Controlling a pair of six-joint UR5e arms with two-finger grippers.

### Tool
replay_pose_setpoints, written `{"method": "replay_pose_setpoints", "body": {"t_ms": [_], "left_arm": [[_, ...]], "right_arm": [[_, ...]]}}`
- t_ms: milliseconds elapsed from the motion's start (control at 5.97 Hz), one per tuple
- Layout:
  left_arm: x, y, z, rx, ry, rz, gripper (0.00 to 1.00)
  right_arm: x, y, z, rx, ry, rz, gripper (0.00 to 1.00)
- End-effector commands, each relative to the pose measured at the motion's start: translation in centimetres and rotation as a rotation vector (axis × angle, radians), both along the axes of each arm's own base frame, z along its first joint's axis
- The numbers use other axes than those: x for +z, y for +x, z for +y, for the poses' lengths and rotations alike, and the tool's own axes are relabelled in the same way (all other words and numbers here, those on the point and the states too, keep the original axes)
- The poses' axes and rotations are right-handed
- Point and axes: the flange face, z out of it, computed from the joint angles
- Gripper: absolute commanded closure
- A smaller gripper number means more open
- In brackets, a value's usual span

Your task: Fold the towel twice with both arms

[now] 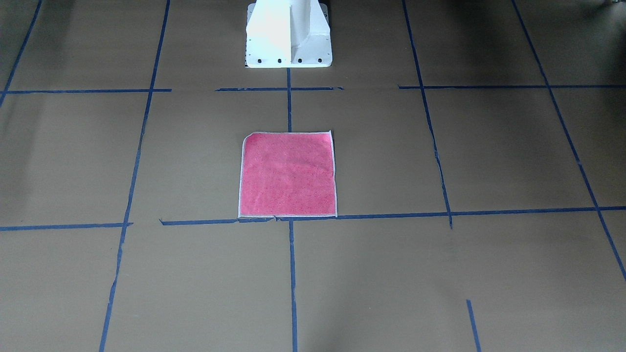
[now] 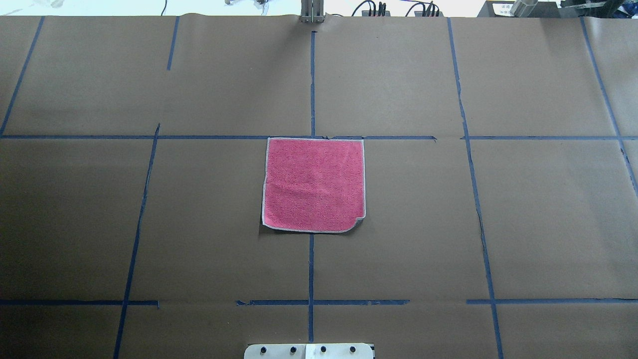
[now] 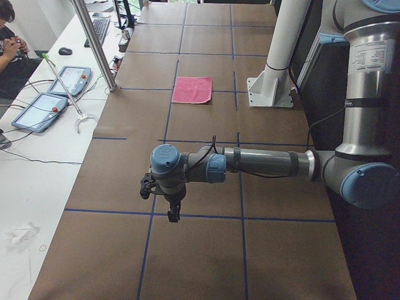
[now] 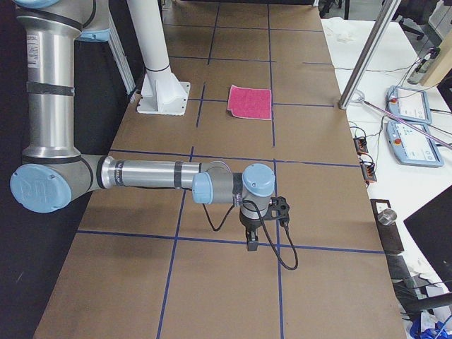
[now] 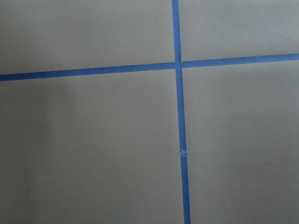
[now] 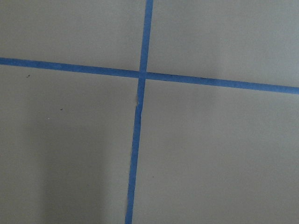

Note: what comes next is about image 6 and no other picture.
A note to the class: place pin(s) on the long blue tape strip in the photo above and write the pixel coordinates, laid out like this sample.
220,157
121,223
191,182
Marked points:
138,111

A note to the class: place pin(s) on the crossing blue tape strip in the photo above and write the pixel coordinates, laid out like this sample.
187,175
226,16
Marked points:
148,75

